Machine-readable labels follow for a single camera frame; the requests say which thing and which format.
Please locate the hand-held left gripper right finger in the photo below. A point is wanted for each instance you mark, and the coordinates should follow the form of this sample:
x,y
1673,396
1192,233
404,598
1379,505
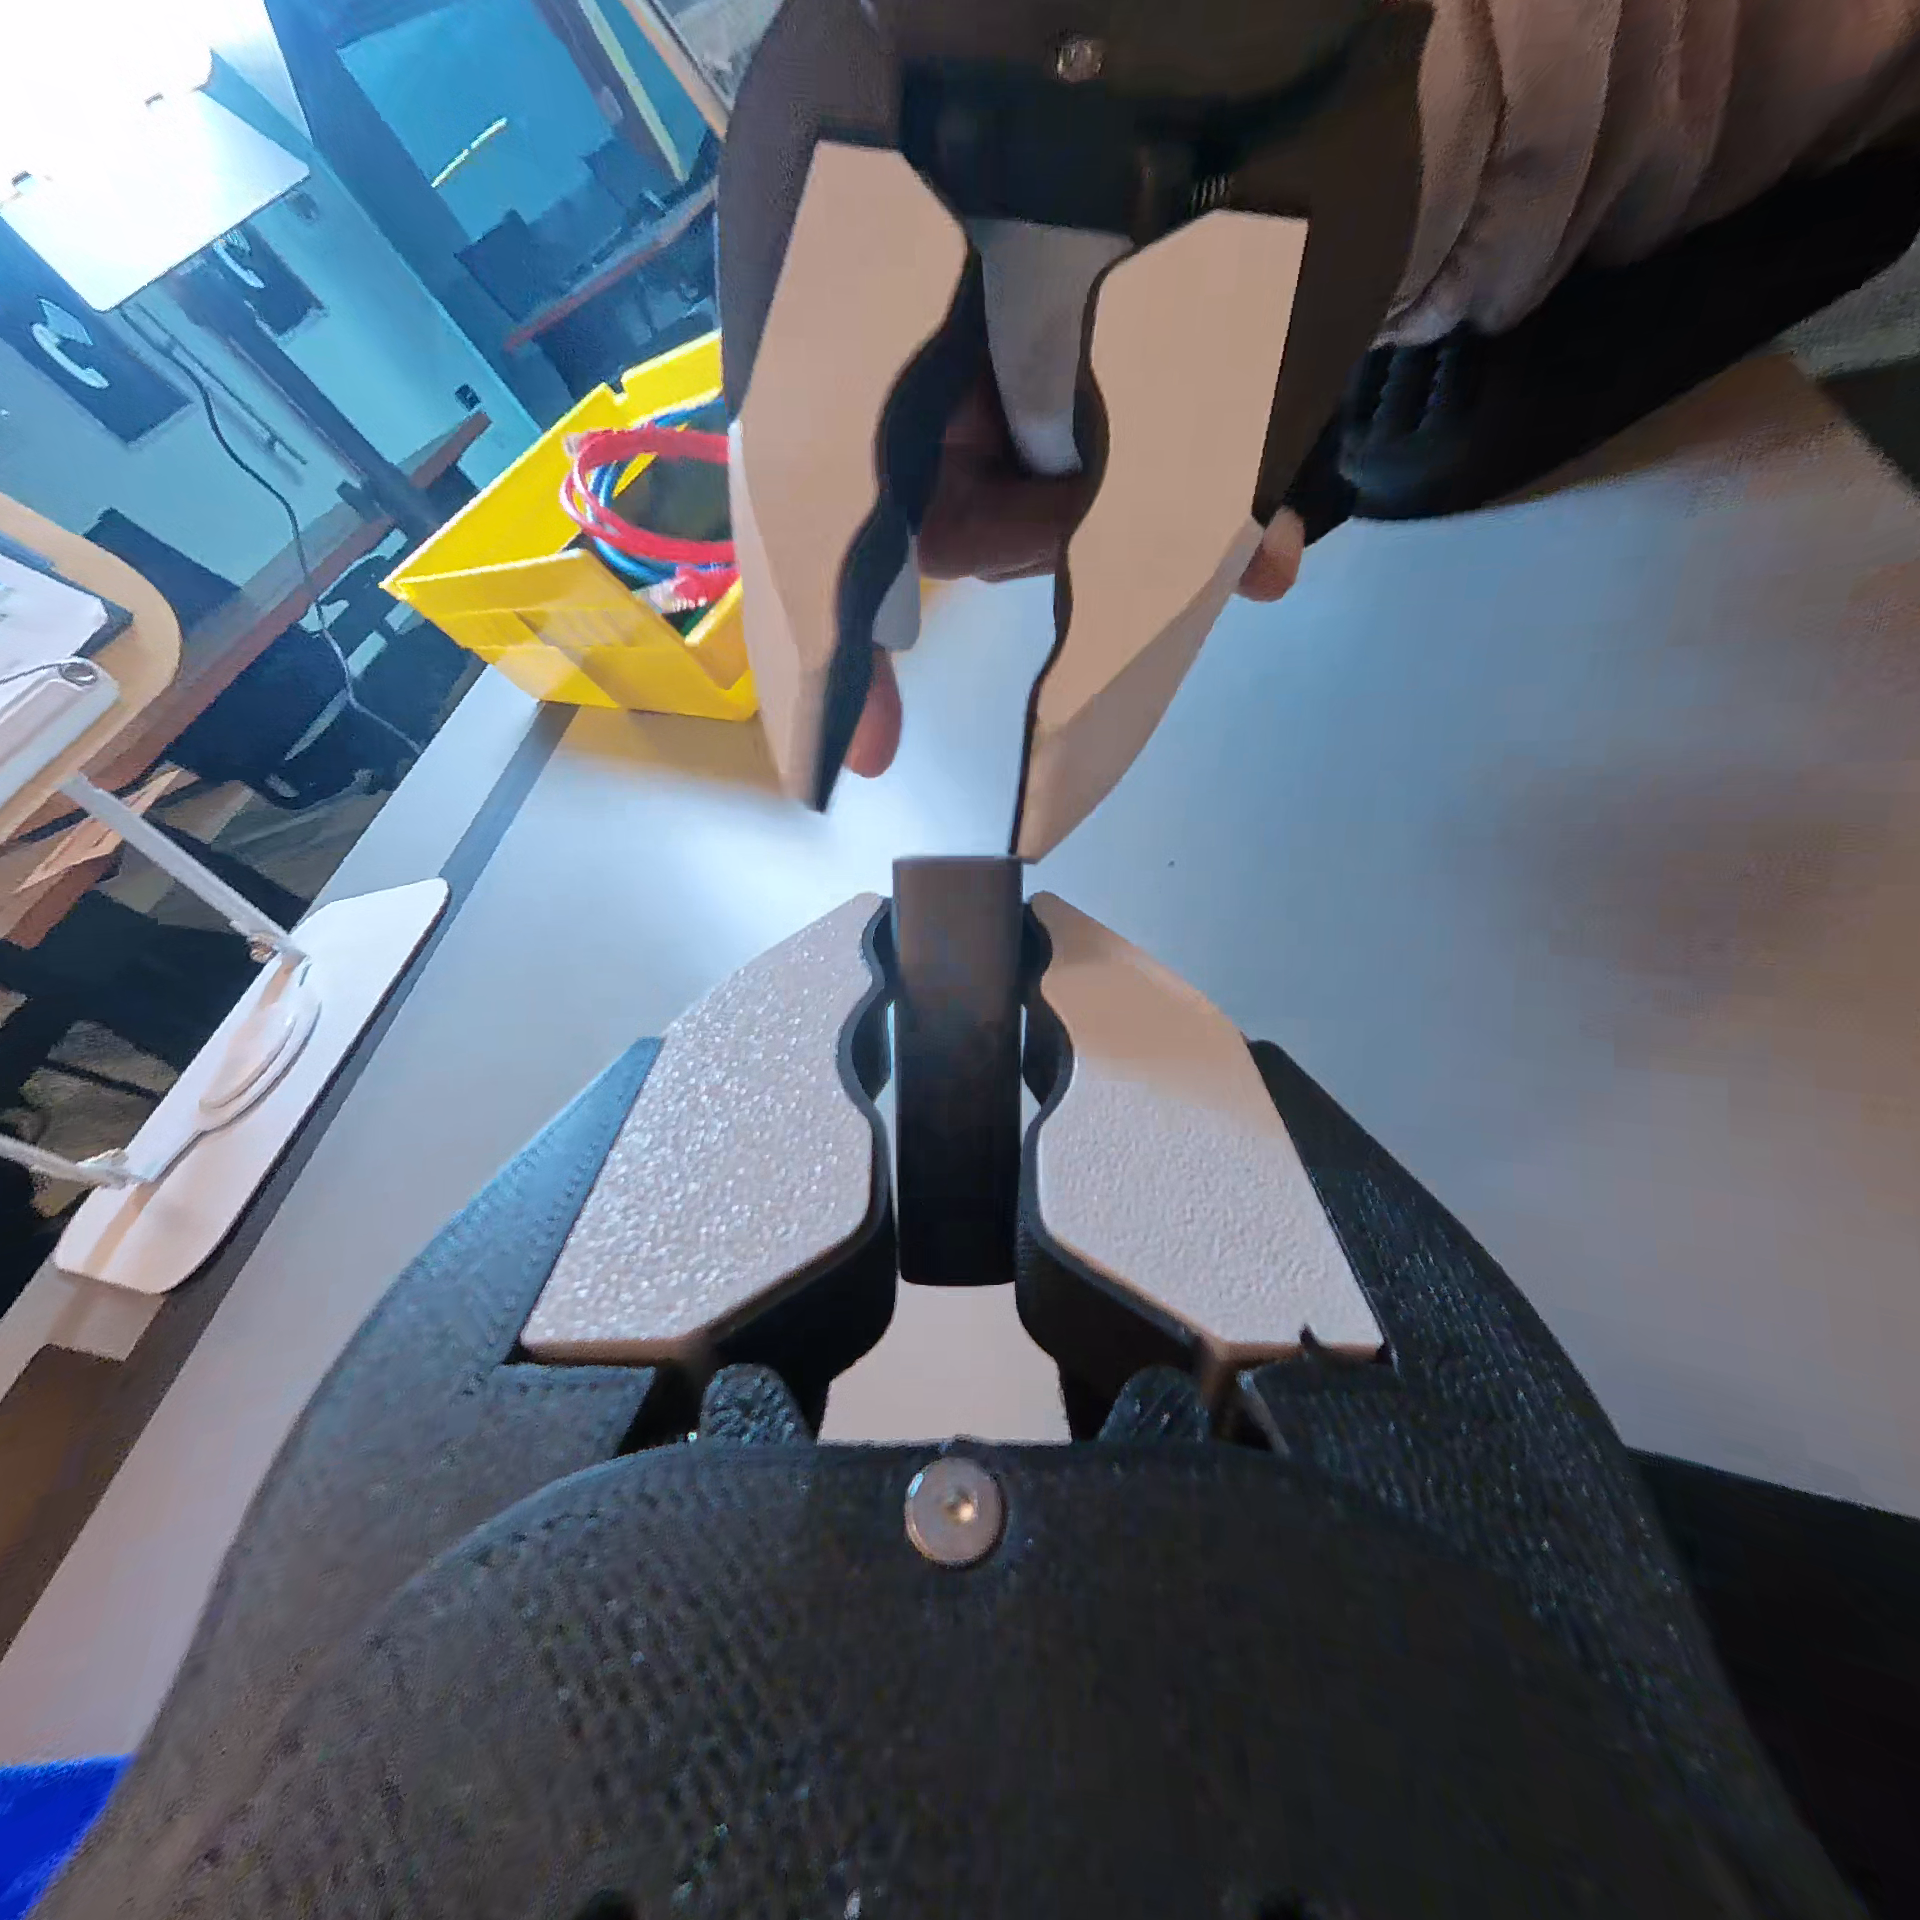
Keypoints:
x,y
1185,1172

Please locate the black mesh armrest pad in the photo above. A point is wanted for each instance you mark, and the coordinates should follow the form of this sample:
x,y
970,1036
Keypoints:
x,y
1500,435

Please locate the white flat panel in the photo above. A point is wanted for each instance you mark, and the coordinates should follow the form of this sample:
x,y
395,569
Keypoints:
x,y
148,195

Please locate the person's right forearm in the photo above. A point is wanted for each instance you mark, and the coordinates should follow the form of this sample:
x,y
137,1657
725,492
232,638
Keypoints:
x,y
1621,137

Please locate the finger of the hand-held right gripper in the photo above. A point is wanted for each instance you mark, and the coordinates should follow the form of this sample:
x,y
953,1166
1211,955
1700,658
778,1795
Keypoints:
x,y
809,422
1185,452

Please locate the black ethernet adapter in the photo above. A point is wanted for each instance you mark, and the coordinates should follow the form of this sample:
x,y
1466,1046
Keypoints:
x,y
960,1079

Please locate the person's right hand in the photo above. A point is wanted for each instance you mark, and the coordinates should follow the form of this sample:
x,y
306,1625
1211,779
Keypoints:
x,y
990,518

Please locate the yellow plastic bin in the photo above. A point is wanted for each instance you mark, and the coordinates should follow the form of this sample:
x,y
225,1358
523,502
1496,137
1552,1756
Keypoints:
x,y
523,630

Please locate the white printed paper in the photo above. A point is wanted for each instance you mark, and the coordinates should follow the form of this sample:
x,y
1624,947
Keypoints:
x,y
44,615

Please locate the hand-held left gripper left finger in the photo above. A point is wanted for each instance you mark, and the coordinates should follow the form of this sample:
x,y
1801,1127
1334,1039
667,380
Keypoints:
x,y
721,1172

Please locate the black office chair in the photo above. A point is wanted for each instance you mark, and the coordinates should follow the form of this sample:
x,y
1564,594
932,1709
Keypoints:
x,y
270,721

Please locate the black phone sign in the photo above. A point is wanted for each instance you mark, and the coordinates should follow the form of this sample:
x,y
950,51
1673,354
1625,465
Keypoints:
x,y
89,361

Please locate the blue plastic bin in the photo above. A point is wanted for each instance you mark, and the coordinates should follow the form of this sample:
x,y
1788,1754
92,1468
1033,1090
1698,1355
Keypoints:
x,y
53,1846

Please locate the wooden document board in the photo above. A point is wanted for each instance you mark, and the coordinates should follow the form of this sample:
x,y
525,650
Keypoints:
x,y
148,662

